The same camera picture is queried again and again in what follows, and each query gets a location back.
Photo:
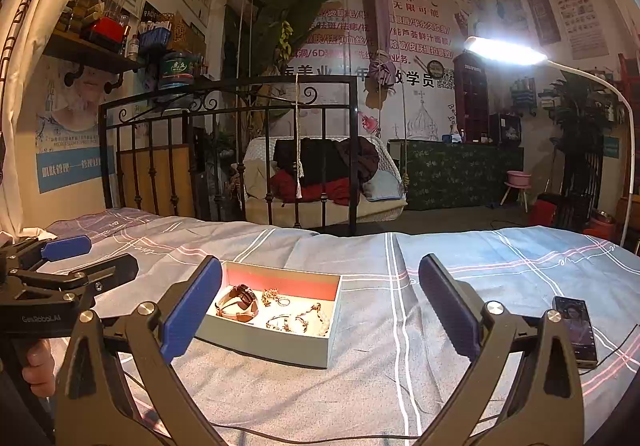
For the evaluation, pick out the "red phone booth cabinet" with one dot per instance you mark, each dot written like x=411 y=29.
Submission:
x=471 y=92

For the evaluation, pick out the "person's left hand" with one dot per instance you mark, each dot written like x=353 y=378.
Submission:
x=39 y=370

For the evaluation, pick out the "pale green jewelry box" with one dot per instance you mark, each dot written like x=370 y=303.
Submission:
x=300 y=331

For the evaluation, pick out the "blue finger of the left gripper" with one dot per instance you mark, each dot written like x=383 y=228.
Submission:
x=58 y=249
x=103 y=277

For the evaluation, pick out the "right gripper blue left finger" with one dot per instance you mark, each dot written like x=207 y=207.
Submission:
x=184 y=306

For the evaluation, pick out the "wooden wall shelf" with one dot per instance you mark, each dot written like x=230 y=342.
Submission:
x=71 y=48

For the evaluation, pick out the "white hanging swing chair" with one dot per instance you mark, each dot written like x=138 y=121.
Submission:
x=273 y=195

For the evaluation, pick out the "gold snowflake brooch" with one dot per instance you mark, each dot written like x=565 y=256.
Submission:
x=270 y=296

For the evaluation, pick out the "pink small stool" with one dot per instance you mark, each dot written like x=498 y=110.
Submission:
x=521 y=182

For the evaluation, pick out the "black rose-gold wrist watch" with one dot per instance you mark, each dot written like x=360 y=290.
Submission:
x=238 y=303

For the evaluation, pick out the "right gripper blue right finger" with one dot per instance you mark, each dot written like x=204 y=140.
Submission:
x=456 y=305

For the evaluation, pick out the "red cloth on swing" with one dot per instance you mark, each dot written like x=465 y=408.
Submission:
x=284 y=188

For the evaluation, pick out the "black smartphone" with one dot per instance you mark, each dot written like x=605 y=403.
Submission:
x=577 y=322

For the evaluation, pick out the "black iron bed frame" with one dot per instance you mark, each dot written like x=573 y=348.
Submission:
x=180 y=151

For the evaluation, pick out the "white floor lamp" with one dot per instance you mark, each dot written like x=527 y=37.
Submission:
x=581 y=121

